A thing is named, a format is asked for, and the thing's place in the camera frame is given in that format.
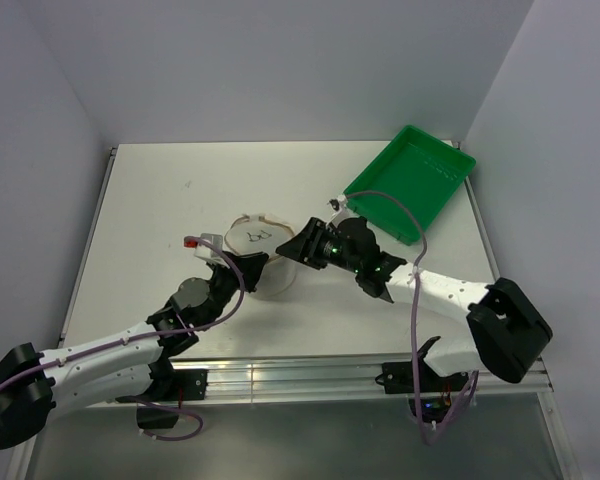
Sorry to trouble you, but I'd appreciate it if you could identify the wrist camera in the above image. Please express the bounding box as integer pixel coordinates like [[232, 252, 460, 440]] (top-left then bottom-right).
[[328, 194, 352, 227], [193, 233, 224, 263]]

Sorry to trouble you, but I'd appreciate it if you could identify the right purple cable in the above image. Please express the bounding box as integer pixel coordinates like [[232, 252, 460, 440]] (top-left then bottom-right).
[[347, 189, 480, 446]]

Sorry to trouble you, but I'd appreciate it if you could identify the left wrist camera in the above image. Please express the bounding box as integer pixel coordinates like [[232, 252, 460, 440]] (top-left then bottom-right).
[[193, 233, 224, 263]]

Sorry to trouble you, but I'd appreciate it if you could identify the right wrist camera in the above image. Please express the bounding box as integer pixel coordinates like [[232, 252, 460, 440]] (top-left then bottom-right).
[[328, 194, 352, 227]]

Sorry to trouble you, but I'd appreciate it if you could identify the aluminium frame rail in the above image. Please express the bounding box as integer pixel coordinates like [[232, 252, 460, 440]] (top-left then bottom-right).
[[27, 354, 554, 406]]

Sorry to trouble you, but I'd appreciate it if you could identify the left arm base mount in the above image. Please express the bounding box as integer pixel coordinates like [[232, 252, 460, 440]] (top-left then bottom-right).
[[136, 368, 208, 441]]

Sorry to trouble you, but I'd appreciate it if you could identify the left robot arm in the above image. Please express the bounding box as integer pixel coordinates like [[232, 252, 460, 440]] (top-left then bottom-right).
[[0, 253, 269, 450]]

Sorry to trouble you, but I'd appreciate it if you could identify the green plastic tray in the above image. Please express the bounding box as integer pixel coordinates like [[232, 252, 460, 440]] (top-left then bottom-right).
[[344, 125, 476, 245]]

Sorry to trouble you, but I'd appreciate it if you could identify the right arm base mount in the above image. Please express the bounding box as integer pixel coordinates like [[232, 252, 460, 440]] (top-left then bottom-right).
[[374, 361, 469, 423]]

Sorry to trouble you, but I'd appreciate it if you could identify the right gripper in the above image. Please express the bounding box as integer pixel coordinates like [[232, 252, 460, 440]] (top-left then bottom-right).
[[275, 217, 361, 274]]

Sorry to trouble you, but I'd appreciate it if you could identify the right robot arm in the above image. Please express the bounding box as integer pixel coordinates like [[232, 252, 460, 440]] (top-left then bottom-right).
[[276, 217, 553, 390]]

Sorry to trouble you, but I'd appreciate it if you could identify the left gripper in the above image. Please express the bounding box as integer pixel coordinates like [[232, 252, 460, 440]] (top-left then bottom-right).
[[199, 250, 267, 329]]

